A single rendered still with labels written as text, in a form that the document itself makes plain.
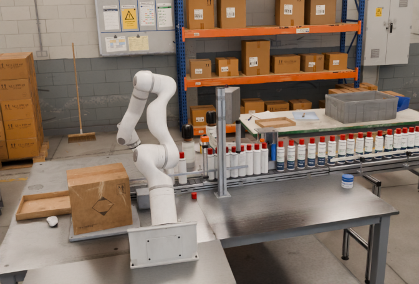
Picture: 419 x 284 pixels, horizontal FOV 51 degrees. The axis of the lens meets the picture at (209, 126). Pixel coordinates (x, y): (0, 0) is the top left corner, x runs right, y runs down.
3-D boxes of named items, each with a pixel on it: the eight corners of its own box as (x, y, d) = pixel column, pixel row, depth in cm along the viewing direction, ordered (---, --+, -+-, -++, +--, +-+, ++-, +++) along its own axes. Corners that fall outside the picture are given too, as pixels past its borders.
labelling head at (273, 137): (272, 161, 307) (272, 127, 300) (279, 168, 294) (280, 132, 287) (253, 164, 303) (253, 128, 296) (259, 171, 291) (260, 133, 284)
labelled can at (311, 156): (312, 165, 300) (313, 136, 295) (316, 167, 295) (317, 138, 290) (305, 165, 299) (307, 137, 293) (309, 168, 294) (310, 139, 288)
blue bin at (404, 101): (394, 105, 492) (396, 95, 488) (409, 108, 479) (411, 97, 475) (382, 110, 476) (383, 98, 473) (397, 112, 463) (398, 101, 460)
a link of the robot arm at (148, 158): (178, 187, 210) (172, 141, 219) (141, 186, 201) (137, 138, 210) (167, 195, 219) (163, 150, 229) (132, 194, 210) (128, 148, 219)
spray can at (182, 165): (186, 181, 279) (184, 150, 273) (187, 184, 274) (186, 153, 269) (178, 181, 278) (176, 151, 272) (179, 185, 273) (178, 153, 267)
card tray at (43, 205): (74, 195, 275) (73, 189, 274) (72, 213, 250) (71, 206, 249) (23, 201, 268) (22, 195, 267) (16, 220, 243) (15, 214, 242)
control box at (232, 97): (240, 117, 270) (240, 87, 265) (232, 124, 255) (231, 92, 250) (224, 116, 274) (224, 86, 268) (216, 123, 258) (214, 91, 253)
